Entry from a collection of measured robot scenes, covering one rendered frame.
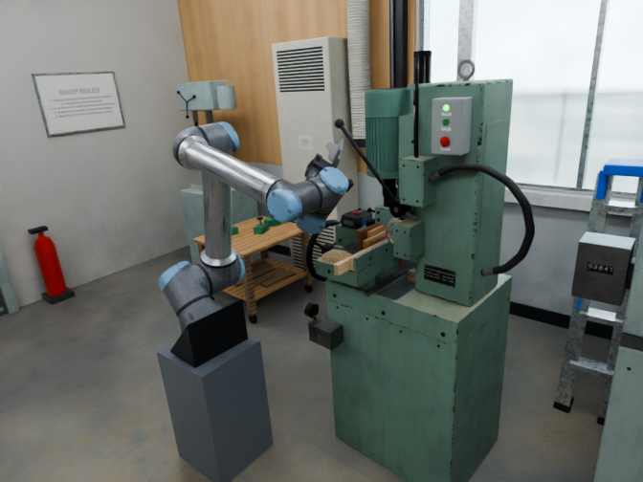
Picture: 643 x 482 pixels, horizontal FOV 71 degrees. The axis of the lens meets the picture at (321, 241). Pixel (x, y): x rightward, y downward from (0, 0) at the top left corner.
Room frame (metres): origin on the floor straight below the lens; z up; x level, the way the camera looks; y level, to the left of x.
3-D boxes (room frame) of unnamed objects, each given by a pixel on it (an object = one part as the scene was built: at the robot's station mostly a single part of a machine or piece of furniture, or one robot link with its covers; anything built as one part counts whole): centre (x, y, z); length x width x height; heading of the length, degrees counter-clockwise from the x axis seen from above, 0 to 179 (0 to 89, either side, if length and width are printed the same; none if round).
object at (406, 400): (1.62, -0.36, 0.35); 0.58 x 0.45 x 0.71; 46
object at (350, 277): (1.80, -0.22, 0.87); 0.61 x 0.30 x 0.06; 136
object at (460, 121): (1.38, -0.41, 1.40); 0.10 x 0.06 x 0.16; 46
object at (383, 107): (1.70, -0.28, 1.35); 0.18 x 0.18 x 0.31
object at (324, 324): (1.61, 0.01, 0.58); 0.12 x 0.08 x 0.08; 46
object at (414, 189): (1.44, -0.32, 1.22); 0.09 x 0.08 x 0.15; 46
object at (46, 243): (3.36, 2.16, 0.30); 0.19 x 0.18 x 0.60; 50
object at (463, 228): (1.50, -0.49, 1.16); 0.22 x 0.22 x 0.72; 46
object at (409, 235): (1.46, -0.30, 1.02); 0.09 x 0.07 x 0.12; 136
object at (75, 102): (3.86, 1.85, 1.48); 0.64 x 0.02 x 0.46; 140
